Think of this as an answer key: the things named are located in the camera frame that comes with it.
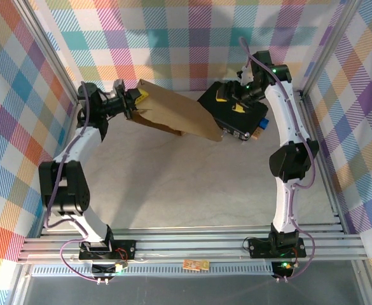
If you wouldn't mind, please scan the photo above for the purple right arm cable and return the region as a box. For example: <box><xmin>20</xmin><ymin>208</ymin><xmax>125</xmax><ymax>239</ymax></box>
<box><xmin>238</xmin><ymin>36</ymin><xmax>317</xmax><ymax>282</ymax></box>

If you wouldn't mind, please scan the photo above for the aluminium frame post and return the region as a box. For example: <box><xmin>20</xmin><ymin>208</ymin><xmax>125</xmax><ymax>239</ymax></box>
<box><xmin>299</xmin><ymin>0</ymin><xmax>364</xmax><ymax>100</ymax></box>
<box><xmin>12</xmin><ymin>0</ymin><xmax>81</xmax><ymax>105</ymax></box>

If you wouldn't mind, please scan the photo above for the aluminium mounting rail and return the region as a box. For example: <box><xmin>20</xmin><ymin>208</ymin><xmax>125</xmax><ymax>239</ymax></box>
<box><xmin>17</xmin><ymin>224</ymin><xmax>368</xmax><ymax>264</ymax></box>

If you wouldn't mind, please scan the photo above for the small orange label tag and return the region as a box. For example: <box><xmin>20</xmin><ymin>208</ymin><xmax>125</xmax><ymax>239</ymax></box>
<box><xmin>182</xmin><ymin>259</ymin><xmax>210</xmax><ymax>271</ymax></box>

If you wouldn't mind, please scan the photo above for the brown cardboard paper box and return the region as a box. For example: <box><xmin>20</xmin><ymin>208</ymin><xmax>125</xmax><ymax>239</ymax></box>
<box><xmin>127</xmin><ymin>78</ymin><xmax>223</xmax><ymax>143</ymax></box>

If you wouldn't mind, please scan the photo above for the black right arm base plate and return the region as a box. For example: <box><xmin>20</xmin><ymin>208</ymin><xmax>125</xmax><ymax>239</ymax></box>
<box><xmin>247</xmin><ymin>236</ymin><xmax>307</xmax><ymax>259</ymax></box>

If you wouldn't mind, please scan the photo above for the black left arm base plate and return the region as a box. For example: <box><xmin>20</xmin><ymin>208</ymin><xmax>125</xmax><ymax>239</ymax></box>
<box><xmin>78</xmin><ymin>240</ymin><xmax>138</xmax><ymax>260</ymax></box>

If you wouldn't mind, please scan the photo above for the aluminium right frame post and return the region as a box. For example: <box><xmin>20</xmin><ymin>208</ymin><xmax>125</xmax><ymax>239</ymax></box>
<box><xmin>299</xmin><ymin>0</ymin><xmax>364</xmax><ymax>100</ymax></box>

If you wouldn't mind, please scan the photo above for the aluminium right floor rail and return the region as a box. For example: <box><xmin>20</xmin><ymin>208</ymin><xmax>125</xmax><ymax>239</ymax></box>
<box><xmin>298</xmin><ymin>91</ymin><xmax>348</xmax><ymax>235</ymax></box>

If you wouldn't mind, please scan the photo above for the aluminium left frame post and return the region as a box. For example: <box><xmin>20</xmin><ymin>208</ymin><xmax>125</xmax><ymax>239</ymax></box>
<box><xmin>12</xmin><ymin>0</ymin><xmax>81</xmax><ymax>105</ymax></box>

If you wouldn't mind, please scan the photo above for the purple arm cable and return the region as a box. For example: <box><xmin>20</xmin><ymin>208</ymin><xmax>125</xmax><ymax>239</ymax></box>
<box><xmin>238</xmin><ymin>36</ymin><xmax>317</xmax><ymax>282</ymax></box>
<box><xmin>44</xmin><ymin>81</ymin><xmax>110</xmax><ymax>282</ymax></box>

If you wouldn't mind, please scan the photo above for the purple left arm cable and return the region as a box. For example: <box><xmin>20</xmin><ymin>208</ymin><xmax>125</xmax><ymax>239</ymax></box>
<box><xmin>44</xmin><ymin>81</ymin><xmax>110</xmax><ymax>282</ymax></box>

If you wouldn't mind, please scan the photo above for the slotted grey cable duct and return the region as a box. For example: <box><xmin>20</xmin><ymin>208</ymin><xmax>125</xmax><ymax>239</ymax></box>
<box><xmin>29</xmin><ymin>262</ymin><xmax>277</xmax><ymax>277</ymax></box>

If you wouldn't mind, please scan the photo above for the aluminium floor rail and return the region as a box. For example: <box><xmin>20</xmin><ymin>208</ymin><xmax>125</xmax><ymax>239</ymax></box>
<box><xmin>39</xmin><ymin>100</ymin><xmax>80</xmax><ymax>238</ymax></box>
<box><xmin>298</xmin><ymin>91</ymin><xmax>348</xmax><ymax>235</ymax></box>

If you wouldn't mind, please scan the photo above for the aluminium left floor rail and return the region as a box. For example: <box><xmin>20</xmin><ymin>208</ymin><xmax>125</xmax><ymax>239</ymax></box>
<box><xmin>39</xmin><ymin>100</ymin><xmax>80</xmax><ymax>238</ymax></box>

